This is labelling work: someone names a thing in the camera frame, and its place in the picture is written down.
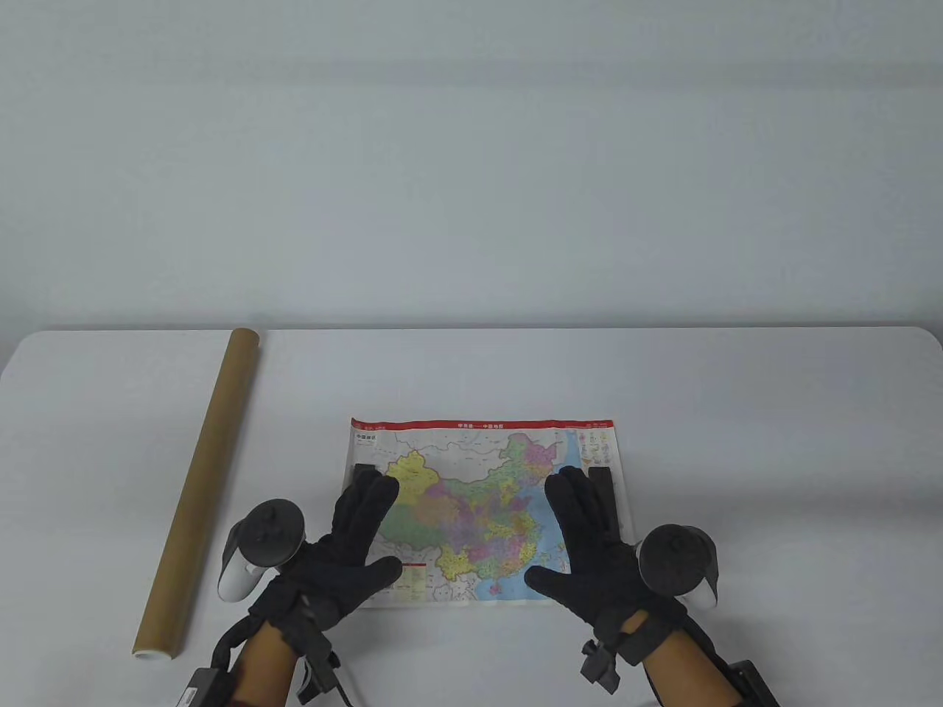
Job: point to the brown cardboard mailing tube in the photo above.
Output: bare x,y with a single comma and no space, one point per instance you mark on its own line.
199,486

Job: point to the person's left hand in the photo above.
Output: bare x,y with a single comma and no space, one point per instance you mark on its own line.
339,567

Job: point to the black and white controller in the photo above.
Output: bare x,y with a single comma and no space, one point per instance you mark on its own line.
674,560
274,534

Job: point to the person's right hand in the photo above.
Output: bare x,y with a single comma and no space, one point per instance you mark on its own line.
597,574

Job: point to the black paperweight bar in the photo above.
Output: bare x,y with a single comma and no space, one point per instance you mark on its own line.
605,493
361,471

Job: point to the person's right forearm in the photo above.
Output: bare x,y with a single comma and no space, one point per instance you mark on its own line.
685,677

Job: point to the black sensor box white label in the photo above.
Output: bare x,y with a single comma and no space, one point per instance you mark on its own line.
210,688

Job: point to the plain black sensor box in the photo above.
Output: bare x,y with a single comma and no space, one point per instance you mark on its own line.
755,688

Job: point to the colourful paper map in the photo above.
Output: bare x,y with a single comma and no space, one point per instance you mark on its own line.
479,508

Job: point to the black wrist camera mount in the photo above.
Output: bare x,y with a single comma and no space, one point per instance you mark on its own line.
600,663
320,648

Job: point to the person's left forearm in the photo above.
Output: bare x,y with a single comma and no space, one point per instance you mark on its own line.
265,670

